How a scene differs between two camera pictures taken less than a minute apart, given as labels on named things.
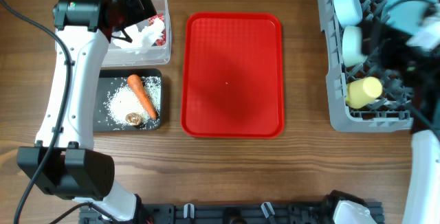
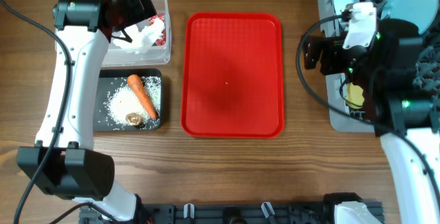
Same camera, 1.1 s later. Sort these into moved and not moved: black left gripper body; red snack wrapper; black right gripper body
Moved: black right gripper body
Not moved: red snack wrapper; black left gripper body
